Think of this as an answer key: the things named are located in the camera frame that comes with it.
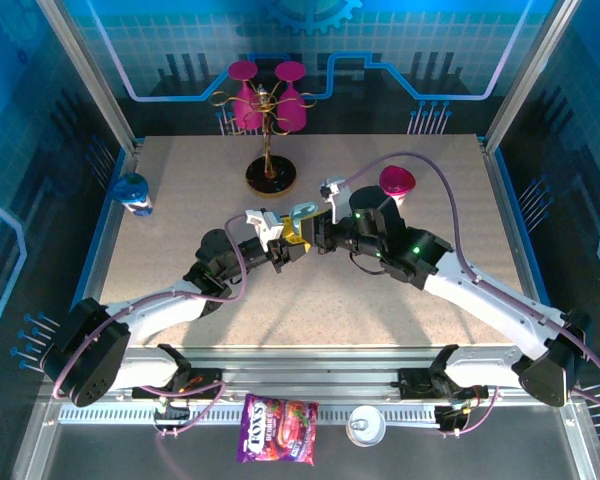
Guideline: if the pink lidded cup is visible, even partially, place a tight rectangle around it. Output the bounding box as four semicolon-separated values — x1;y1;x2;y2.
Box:
378;164;417;209

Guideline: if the blue lidded cup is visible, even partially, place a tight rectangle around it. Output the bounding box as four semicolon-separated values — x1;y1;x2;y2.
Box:
111;171;155;218

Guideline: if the pink wine glass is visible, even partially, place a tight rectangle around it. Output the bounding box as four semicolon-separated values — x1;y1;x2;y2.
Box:
273;60;309;134
227;59;264;132

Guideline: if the small black control box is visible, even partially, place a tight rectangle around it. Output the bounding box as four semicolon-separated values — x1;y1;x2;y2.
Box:
434;402;474;437
152;399;191;437

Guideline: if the purple Fox's candy bag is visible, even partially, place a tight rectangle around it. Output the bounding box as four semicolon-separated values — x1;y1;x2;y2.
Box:
235;393;320;467

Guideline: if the gold wire glass rack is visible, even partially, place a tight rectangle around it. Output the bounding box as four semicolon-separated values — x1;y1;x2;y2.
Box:
208;83;319;199

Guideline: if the aluminium side rail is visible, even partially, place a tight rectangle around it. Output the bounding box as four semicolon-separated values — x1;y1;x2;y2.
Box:
479;137;556;361
67;139;144;351

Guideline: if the aluminium front rail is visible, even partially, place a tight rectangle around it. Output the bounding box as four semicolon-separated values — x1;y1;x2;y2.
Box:
44;344;586;426

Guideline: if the white slotted cable duct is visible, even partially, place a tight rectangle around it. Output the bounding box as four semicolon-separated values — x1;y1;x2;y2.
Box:
59;405;441;425

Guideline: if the aluminium frame post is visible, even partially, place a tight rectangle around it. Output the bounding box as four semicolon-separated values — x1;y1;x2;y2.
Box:
34;0;139;154
482;0;583;151

